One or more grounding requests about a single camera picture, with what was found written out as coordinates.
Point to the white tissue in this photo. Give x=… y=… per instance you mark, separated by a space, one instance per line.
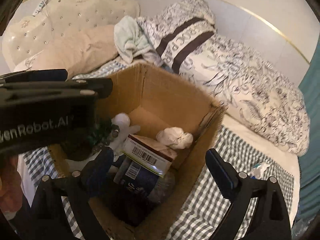
x=175 y=137

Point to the white foam cylinder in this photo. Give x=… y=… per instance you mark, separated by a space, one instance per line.
x=122 y=125

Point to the cream and red medicine box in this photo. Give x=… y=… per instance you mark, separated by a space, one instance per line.
x=147 y=155

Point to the cream tufted headboard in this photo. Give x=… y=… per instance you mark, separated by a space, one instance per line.
x=75 y=12

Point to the teal curtain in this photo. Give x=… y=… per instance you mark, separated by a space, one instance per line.
x=312 y=105

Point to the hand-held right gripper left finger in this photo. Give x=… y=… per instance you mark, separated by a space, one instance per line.
x=100 y=165

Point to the person's left forearm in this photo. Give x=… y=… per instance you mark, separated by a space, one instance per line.
x=8 y=182

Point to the brown cardboard box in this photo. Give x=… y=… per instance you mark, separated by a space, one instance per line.
x=170 y=92

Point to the clear plastic bottle blue label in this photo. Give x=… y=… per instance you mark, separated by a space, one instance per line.
x=142 y=182

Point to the light green towel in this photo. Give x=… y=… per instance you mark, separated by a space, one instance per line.
x=130 y=40

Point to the grey checked blanket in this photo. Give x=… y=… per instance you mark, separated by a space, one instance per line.
x=205 y=220

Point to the floral white duvet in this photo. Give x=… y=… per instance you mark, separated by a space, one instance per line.
x=262 y=100

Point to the white bed sheet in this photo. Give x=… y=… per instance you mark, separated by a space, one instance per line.
x=250 y=140

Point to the beige pillow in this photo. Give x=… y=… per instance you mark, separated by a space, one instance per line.
x=75 y=47

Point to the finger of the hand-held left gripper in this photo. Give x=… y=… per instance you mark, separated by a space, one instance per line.
x=37 y=76
x=75 y=87

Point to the white remote control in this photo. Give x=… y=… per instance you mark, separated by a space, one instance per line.
x=40 y=6

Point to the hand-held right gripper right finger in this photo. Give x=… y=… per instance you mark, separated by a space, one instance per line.
x=220 y=172

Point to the white crumpled plastic wrapper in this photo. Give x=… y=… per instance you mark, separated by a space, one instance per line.
x=260 y=168

